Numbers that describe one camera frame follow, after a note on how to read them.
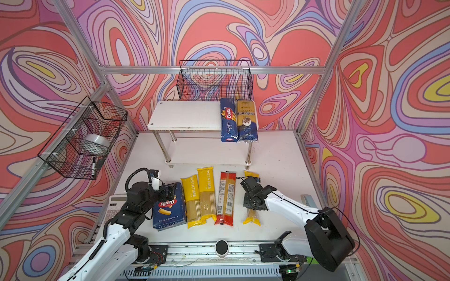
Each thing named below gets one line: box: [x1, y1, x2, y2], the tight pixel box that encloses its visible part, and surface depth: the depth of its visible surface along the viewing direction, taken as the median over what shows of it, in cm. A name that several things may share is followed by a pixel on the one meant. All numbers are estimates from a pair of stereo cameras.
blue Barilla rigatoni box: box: [152, 182, 187, 232], surface depth 80 cm
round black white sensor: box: [214, 238, 230, 259], surface depth 72 cm
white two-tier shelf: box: [147, 100, 253, 170], surface depth 89 cm
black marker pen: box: [91, 156, 97, 177], surface depth 74 cm
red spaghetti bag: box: [214, 170, 237, 226], surface depth 88 cm
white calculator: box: [103, 194, 128, 225], surface depth 88 cm
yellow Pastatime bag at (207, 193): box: [196, 166, 217, 222], surface depth 91 cm
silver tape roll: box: [83, 133, 111, 148], surface depth 75 cm
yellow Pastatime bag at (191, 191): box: [180, 174, 207, 229], surface depth 88 cm
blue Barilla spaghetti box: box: [220, 97, 239, 143], surface depth 73 cm
